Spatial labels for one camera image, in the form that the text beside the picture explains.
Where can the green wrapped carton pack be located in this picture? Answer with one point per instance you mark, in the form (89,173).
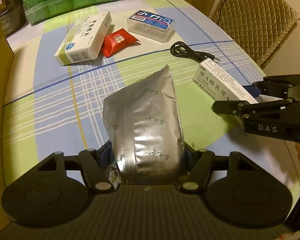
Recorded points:
(65,2)

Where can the black printed box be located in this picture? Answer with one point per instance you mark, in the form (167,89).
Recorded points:
(5,10)

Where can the white green medicine box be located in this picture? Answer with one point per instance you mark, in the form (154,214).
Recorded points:
(85,37)

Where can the chair with quilted cover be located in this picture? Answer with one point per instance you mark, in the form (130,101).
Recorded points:
(255,17)

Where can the checked desktop tablecloth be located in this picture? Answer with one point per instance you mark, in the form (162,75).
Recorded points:
(65,92)

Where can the red candy packet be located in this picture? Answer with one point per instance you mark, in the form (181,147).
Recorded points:
(117,41)

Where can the long white ointment box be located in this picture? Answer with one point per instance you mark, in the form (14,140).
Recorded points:
(215,80)

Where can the clear plastic box blue label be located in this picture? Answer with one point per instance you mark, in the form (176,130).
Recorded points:
(152,25)

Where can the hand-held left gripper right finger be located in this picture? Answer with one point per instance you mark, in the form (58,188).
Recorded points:
(188,157)

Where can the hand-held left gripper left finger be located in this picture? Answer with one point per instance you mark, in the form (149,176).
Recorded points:
(105,155)

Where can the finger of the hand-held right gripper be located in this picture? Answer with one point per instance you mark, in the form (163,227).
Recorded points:
(280,82)
(230,107)

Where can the silver foil bag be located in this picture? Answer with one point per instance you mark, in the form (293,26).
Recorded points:
(142,120)

